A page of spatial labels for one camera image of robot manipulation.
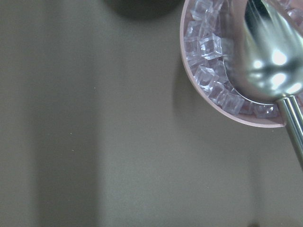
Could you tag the pink bowl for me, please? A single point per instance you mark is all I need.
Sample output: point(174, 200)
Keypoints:
point(201, 18)

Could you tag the metal ice scoop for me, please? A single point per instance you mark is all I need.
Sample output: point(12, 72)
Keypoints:
point(263, 56)

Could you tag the clear ice cube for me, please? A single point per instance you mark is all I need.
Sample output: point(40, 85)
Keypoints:
point(211, 47)

